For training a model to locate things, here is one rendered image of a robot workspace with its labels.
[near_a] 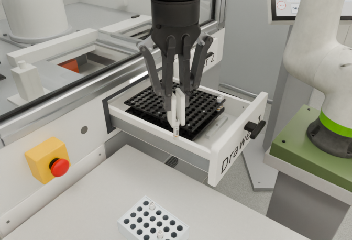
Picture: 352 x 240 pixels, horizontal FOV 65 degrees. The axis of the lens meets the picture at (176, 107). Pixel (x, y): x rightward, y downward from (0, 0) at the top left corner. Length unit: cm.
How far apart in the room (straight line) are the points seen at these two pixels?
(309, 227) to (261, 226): 36
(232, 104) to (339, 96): 27
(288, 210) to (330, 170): 26
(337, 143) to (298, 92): 87
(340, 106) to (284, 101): 91
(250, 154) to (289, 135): 109
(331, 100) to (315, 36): 17
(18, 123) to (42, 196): 21
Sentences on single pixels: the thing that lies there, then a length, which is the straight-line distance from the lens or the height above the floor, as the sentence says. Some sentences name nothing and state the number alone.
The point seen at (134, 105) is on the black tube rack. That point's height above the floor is 90.
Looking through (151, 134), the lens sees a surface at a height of 87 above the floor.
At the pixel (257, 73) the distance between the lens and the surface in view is 252.
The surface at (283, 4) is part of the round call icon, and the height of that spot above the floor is 102.
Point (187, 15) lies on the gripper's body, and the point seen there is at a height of 120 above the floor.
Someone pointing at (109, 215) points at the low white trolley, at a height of 76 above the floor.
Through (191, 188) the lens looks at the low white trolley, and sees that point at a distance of 71.
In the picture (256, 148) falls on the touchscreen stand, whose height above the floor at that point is 4.
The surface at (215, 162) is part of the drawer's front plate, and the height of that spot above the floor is 90.
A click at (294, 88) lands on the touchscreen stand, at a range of 166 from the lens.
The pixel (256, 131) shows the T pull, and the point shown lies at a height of 91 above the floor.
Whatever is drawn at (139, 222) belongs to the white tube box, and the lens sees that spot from 64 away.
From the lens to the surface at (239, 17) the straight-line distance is 246.
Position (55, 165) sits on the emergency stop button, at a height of 89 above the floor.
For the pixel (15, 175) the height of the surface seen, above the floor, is 87.
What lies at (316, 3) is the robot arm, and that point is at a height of 115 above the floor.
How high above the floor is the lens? 130
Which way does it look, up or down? 33 degrees down
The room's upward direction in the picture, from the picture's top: straight up
